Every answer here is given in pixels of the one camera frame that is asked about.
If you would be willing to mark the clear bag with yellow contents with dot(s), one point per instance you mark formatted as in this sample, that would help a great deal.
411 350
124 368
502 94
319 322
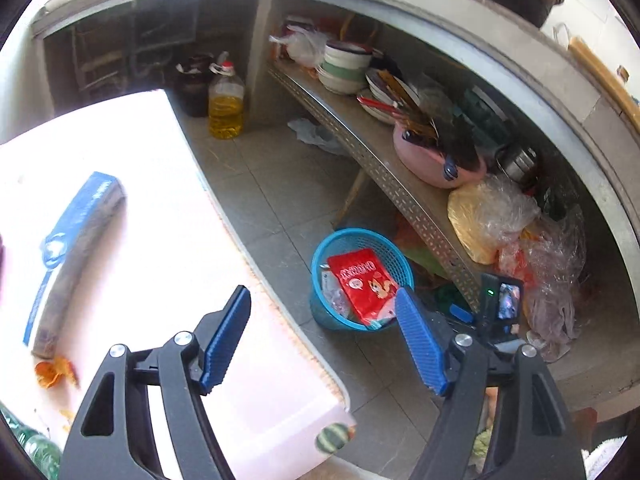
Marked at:
475 225

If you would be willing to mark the crumpled clear plastic bags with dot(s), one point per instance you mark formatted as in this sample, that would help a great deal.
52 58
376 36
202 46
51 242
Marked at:
550 270

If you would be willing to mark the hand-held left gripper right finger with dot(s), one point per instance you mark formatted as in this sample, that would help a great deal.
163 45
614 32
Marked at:
420 345

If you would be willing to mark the stainless steel cup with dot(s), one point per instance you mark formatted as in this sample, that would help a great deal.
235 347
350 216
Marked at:
517 162

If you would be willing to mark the blue plastic basket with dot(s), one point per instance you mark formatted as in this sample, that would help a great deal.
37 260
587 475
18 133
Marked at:
325 310

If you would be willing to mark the white fleece garment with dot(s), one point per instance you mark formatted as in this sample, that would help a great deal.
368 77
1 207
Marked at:
605 455

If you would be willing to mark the crumpled white floor bag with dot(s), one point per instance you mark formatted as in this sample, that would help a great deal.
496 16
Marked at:
315 132

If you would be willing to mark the red snack bag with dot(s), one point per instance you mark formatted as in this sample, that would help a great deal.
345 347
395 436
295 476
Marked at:
360 280

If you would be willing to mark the pink plastic basin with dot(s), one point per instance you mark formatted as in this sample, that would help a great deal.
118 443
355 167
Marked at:
425 165

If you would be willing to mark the green plastic bottle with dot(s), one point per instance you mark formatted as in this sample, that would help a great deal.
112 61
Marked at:
35 452

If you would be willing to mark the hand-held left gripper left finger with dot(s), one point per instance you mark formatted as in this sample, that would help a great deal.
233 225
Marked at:
227 340

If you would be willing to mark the green striped round object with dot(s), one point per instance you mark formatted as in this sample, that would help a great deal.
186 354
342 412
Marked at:
332 437

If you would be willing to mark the white plastic bag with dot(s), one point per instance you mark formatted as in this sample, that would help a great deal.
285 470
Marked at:
305 47

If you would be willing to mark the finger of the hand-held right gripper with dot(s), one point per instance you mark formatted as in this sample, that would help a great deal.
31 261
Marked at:
460 313

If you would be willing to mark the black bucket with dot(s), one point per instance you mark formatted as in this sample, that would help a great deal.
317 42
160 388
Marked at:
192 95

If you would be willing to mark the orange peel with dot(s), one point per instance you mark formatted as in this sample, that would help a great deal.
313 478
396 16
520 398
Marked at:
52 372

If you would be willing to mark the pink patterned tablecloth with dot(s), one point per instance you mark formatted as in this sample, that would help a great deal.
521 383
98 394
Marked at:
175 210

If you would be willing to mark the stack of white bowls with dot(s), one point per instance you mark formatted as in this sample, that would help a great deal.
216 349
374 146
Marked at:
345 67

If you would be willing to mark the wooden board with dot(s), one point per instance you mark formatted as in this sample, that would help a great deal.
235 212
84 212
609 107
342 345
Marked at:
605 80

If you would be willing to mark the cooking oil bottle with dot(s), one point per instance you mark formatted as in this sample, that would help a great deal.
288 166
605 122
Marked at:
225 115

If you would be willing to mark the perforated metal shelf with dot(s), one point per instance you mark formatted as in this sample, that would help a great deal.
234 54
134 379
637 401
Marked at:
390 180

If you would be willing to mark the stack of white plates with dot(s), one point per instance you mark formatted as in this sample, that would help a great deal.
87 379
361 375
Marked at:
375 112

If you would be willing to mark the blue toothpaste box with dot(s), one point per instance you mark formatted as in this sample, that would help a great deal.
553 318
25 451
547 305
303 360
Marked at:
75 240

